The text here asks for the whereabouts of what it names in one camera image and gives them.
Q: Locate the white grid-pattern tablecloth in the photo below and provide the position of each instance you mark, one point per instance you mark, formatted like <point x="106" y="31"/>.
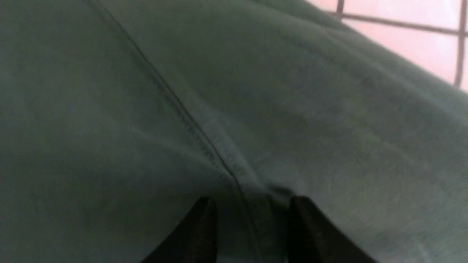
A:
<point x="429" y="33"/>

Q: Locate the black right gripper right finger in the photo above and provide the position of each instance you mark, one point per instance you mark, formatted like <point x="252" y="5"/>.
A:
<point x="313" y="238"/>

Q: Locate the green long-sleeved shirt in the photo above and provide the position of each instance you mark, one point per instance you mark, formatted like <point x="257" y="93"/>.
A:
<point x="118" y="115"/>

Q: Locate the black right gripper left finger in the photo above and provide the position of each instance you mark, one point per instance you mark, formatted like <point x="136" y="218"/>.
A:
<point x="193" y="240"/>

